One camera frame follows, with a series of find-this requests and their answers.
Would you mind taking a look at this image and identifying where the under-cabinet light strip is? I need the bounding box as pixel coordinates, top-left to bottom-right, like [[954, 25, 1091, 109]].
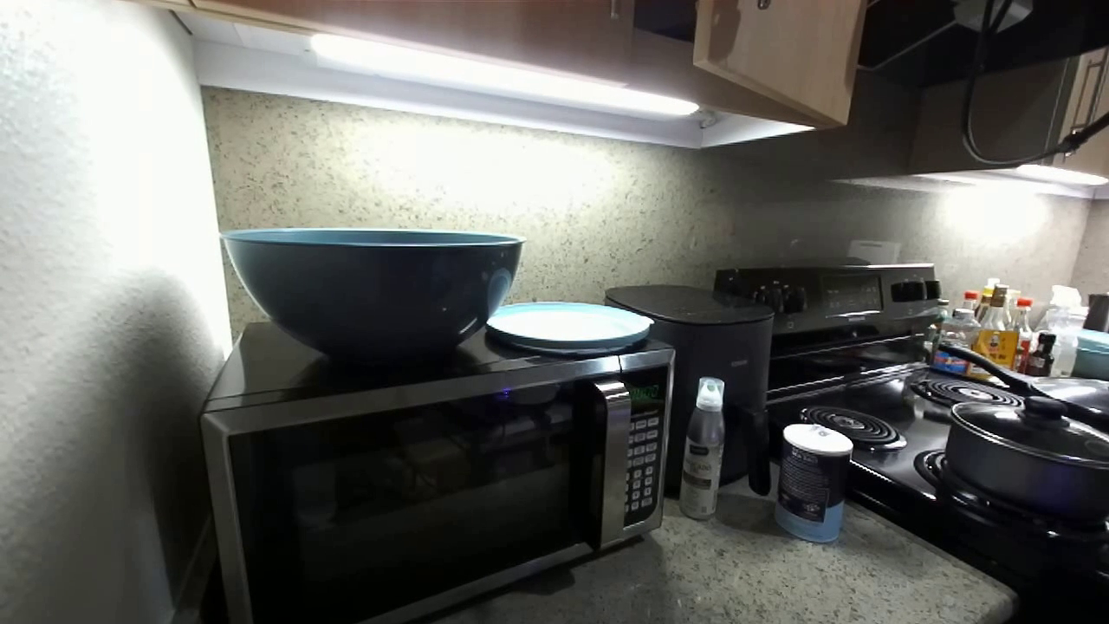
[[304, 30, 705, 121]]

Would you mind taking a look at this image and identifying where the short under-cabinet light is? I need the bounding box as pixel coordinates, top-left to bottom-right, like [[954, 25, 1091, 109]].
[[1010, 158, 1109, 191]]

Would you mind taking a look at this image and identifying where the narrow wooden cabinet door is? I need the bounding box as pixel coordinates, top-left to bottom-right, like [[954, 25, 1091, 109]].
[[1043, 47, 1109, 179]]

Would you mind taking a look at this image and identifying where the light blue plate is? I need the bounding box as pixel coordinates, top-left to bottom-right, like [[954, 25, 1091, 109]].
[[482, 299, 659, 357]]

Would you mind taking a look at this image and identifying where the black air fryer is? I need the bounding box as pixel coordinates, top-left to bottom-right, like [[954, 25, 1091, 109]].
[[600, 281, 775, 498]]

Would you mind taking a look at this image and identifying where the large blue bowl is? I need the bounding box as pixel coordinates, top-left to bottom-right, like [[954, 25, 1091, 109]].
[[220, 227, 528, 369]]

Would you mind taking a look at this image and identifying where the white spray bottle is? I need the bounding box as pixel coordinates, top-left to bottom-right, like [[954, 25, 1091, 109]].
[[676, 374, 730, 524]]

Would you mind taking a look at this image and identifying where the black steel microwave oven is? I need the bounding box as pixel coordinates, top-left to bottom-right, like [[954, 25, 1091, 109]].
[[199, 319, 679, 624]]

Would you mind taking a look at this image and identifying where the dark canister with white lid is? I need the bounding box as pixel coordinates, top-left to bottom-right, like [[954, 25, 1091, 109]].
[[774, 420, 855, 547]]

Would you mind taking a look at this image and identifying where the black electric stove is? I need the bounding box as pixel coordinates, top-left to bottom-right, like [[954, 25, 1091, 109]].
[[712, 259, 1109, 624]]

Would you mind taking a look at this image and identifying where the clear bottle with label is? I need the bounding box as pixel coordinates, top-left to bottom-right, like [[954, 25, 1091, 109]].
[[937, 289, 985, 354]]

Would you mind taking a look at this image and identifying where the yellow oil bottle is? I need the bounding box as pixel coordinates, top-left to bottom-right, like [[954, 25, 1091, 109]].
[[974, 281, 1022, 371]]

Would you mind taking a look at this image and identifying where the black range hood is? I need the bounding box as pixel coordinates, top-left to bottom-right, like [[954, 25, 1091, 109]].
[[855, 0, 1109, 89]]

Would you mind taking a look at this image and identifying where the small bottle with red cap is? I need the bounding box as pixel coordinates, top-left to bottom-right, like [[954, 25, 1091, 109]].
[[1012, 295, 1040, 374]]

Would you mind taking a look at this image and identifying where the pan with glass lid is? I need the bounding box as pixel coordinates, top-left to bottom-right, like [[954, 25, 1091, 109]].
[[943, 395, 1109, 528]]

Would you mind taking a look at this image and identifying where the white plastic bottle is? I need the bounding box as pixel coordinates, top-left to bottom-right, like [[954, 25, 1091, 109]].
[[1036, 281, 1091, 380]]

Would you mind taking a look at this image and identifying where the teal container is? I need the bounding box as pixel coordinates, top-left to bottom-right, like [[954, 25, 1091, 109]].
[[1071, 325, 1109, 385]]

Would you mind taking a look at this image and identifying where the white wall outlet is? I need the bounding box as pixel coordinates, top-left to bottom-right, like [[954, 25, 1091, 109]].
[[847, 236, 903, 268]]

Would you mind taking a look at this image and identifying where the black long-handled utensil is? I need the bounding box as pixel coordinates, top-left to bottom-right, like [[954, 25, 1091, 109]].
[[934, 341, 1109, 435]]

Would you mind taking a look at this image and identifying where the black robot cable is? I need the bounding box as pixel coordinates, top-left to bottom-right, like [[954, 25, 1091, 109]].
[[957, 0, 1109, 171]]

